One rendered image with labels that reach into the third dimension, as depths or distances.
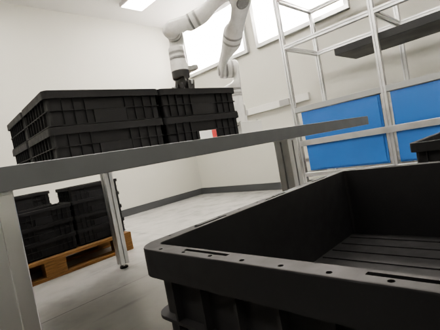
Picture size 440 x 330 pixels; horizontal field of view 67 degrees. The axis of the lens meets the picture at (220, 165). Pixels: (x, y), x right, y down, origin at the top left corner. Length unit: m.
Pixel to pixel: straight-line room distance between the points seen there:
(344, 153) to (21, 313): 2.80
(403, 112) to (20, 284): 2.72
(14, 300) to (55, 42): 4.38
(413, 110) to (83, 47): 3.96
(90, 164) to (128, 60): 4.67
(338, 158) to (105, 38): 3.58
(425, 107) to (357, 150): 0.60
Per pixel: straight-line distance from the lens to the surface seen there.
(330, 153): 3.20
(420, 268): 0.46
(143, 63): 5.43
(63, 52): 4.91
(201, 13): 1.52
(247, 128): 1.69
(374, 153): 3.05
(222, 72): 1.76
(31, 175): 0.64
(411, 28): 3.01
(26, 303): 0.71
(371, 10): 3.11
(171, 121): 1.29
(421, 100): 2.93
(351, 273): 0.18
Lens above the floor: 0.66
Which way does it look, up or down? 2 degrees down
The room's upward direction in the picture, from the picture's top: 10 degrees counter-clockwise
